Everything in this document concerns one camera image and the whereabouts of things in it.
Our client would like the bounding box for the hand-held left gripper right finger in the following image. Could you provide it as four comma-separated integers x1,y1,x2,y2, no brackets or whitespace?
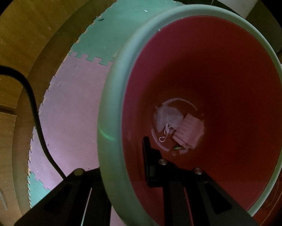
143,137,259,226

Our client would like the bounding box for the white face mask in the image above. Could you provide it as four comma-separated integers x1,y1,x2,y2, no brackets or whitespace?
153,104,184,144

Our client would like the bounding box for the red bed skirt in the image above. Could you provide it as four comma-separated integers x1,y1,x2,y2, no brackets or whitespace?
249,165,282,226

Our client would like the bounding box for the red bucket with green rim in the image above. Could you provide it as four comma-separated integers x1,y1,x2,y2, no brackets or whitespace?
97,4,282,226

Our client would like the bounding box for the green foam floor mat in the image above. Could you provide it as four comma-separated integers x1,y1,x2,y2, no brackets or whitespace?
27,171,51,209
70,0,186,66

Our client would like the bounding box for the pink foam floor mat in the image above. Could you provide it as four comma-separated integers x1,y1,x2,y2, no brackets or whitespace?
27,54,122,226

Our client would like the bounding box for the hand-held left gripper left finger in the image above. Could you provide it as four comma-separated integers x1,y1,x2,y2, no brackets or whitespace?
14,168,112,226

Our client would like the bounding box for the black cable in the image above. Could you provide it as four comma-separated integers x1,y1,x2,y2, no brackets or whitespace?
0,65,67,180

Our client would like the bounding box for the dark wooden nightstand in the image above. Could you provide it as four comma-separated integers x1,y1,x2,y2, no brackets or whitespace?
246,1,282,55

